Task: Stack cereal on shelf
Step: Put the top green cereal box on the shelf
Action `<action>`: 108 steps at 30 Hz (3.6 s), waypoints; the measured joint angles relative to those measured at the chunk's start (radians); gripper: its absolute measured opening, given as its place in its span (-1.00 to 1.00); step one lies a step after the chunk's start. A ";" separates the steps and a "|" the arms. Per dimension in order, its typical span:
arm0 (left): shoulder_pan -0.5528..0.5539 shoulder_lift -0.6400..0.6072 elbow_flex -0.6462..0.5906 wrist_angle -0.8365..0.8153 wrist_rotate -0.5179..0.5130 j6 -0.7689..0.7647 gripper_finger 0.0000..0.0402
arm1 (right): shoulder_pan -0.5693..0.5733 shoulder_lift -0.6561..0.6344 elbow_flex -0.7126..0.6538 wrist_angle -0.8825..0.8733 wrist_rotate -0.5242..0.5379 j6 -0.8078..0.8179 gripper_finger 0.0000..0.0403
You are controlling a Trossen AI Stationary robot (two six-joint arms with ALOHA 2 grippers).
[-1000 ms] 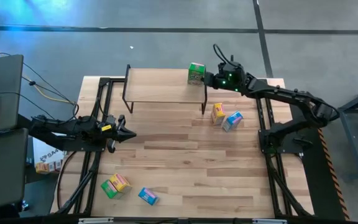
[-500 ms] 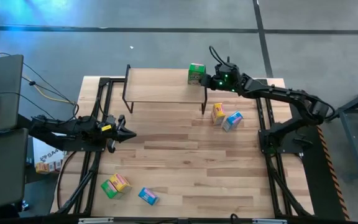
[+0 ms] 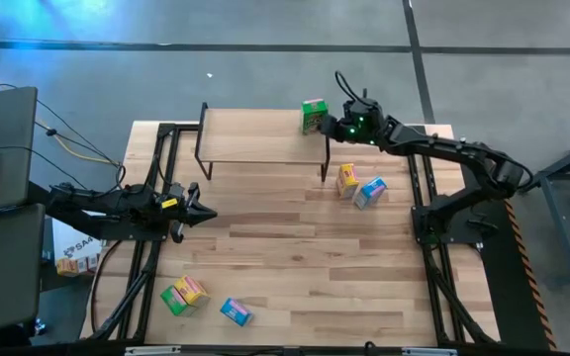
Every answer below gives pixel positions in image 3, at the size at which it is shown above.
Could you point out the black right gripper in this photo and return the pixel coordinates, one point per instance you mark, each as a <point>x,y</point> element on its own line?
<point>349,131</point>

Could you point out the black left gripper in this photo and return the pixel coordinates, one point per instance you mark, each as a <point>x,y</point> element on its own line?
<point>181,217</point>

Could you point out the green Apple Jacks cereal box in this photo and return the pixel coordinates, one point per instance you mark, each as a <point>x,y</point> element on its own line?
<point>313,114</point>
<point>173,300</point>

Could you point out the yellow Corn Pops cereal box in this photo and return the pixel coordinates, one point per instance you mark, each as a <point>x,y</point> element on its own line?
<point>348,179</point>
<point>192,291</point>

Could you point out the blue Rice Krispies cereal box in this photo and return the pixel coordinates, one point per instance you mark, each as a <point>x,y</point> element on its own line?
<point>370,192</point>
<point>235,311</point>

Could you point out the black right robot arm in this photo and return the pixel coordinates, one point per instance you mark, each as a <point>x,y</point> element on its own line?
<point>463,151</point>

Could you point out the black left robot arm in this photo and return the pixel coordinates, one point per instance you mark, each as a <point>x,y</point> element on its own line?
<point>117,204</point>

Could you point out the wooden shelf with black legs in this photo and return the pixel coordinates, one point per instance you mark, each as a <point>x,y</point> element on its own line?
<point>260,136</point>

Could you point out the spare white cereal box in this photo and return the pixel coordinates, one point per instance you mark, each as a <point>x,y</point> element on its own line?
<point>88,264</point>

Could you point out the spare yellow cereal box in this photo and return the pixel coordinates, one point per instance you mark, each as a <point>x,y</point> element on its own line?
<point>66,267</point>

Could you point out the yellow tape tag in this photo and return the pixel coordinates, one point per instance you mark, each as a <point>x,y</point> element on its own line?
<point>169,203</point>

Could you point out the black diagonal desk brace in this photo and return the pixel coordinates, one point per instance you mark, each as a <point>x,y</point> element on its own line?
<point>82,226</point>

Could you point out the white printed cardboard box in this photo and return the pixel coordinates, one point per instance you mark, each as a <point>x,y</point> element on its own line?
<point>74,249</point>

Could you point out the grey desk top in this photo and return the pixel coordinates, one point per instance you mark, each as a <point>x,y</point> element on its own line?
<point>8,123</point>
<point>3,272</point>

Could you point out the black mat with hazard stripe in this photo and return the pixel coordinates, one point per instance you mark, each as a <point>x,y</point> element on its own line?
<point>503,277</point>

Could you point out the neighbouring blue-legged table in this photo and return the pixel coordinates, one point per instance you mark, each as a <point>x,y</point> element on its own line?
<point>562,227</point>

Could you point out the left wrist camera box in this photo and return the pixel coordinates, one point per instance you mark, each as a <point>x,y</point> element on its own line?
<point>176,191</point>

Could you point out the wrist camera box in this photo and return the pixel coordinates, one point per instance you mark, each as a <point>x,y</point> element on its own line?
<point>176,191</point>
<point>364,110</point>

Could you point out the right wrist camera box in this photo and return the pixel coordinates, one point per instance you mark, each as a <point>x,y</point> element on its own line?
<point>364,110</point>

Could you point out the black aluminium rig frame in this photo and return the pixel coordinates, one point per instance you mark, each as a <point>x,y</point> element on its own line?
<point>166,132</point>

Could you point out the silver metal bracket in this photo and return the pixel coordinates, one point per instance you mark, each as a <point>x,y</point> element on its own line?
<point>428,352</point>
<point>151,350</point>

